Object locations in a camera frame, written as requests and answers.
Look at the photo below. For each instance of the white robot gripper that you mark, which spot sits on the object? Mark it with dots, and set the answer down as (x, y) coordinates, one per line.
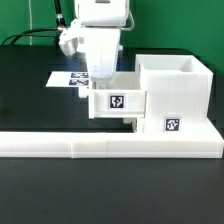
(101, 48)

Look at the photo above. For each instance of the white drawer box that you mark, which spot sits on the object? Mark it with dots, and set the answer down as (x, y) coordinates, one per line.
(122, 97)

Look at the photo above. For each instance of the white drawer with knob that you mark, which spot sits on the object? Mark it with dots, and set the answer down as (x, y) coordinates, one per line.
(137, 124)

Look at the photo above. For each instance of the white drawer cabinet housing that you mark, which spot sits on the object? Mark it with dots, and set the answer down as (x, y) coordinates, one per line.
(177, 92)

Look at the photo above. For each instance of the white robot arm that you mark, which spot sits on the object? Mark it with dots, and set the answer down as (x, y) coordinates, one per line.
(104, 13)

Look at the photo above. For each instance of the white marker sheet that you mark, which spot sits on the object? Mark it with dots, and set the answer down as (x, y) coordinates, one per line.
(68, 79)

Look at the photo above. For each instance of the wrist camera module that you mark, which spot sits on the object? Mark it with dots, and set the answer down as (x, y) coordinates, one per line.
(71, 40)

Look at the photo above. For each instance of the white L-shaped base frame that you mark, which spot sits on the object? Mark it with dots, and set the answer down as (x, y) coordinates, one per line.
(158, 140)

